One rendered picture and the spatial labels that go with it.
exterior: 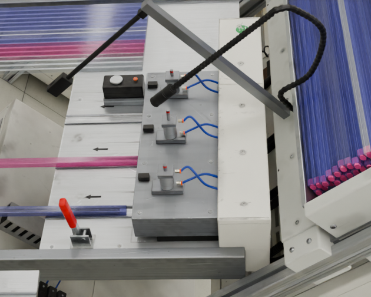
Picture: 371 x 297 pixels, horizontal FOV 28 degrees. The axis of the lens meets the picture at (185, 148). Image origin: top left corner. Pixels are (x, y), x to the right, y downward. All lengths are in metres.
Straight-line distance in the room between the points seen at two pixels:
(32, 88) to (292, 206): 1.94
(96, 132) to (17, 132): 0.52
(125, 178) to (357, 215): 0.43
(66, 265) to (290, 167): 0.39
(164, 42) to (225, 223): 0.54
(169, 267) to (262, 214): 0.18
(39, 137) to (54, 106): 1.08
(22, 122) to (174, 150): 0.73
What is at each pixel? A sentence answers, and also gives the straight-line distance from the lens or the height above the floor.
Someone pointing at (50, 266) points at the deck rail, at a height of 1.00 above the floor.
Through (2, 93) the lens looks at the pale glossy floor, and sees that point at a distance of 2.84.
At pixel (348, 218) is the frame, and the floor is 1.43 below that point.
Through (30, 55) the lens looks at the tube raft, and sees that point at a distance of 1.55.
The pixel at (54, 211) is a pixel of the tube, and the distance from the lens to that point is 1.25.
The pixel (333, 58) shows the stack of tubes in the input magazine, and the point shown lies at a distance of 1.22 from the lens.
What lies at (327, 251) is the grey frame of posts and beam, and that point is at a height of 1.38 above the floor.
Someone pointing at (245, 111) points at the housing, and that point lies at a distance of 1.26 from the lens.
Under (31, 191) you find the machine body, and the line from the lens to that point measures 1.80.
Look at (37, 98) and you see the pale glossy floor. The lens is 2.94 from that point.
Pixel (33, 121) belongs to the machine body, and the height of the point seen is 0.62.
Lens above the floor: 1.89
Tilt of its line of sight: 33 degrees down
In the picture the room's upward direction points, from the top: 56 degrees clockwise
